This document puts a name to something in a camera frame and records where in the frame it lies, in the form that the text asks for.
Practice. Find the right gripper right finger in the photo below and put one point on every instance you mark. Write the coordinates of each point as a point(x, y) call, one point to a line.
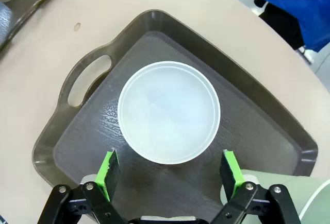
point(230, 177)

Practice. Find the dark tray under beige mat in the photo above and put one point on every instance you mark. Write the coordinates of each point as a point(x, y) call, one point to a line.
point(28, 0)

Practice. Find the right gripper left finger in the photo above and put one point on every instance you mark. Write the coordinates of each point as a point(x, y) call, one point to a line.
point(108, 177)

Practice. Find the person in blue jacket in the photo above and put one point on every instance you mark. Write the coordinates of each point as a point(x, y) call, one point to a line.
point(304, 7)

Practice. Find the light green tall cup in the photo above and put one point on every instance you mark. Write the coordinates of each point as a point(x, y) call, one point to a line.
point(283, 193)

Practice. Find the white round bowl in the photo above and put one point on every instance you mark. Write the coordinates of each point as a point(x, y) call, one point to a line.
point(168, 113)

